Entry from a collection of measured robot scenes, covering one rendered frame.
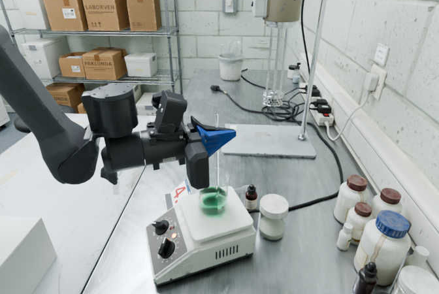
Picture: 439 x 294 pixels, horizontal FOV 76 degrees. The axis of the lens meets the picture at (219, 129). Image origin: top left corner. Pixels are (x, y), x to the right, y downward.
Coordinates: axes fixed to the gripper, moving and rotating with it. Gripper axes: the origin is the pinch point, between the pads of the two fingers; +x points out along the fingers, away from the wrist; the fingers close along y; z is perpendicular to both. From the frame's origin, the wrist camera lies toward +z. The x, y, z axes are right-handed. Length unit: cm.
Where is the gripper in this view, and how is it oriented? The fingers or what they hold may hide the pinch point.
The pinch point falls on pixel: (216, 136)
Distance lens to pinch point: 47.4
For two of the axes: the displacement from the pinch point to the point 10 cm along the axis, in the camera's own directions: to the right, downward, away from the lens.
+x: 9.5, -1.6, 2.7
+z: -0.1, -8.8, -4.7
